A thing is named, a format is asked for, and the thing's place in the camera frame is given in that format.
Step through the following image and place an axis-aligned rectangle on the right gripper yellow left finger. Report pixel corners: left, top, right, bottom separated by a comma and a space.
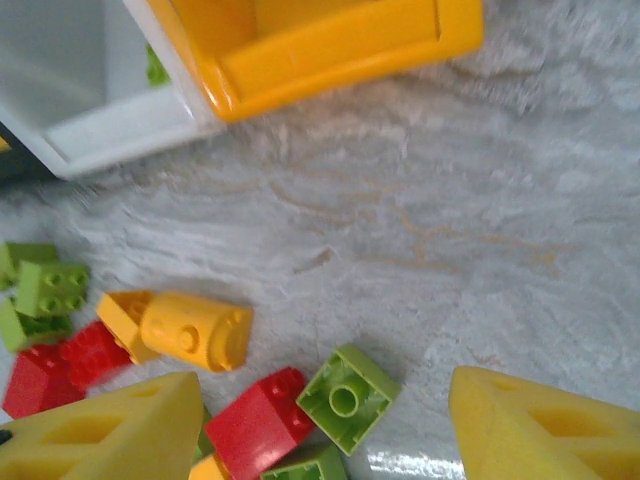
0, 370, 204, 480

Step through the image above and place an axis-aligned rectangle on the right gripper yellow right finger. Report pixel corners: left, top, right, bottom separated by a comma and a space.
448, 365, 640, 480

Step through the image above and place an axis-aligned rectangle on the yellow lego brick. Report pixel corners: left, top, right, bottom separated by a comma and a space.
188, 452, 234, 480
139, 292, 255, 374
95, 290, 161, 365

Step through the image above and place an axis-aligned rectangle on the red lego brick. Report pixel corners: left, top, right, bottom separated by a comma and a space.
2, 344, 86, 420
59, 320, 134, 391
204, 367, 317, 480

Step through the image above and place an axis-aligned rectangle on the black plastic bin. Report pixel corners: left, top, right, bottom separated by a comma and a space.
0, 119, 56, 184

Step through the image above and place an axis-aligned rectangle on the white plastic bin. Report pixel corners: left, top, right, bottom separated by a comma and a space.
0, 0, 229, 181

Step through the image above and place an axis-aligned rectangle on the yellow plastic bin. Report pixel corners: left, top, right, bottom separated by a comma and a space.
144, 0, 486, 124

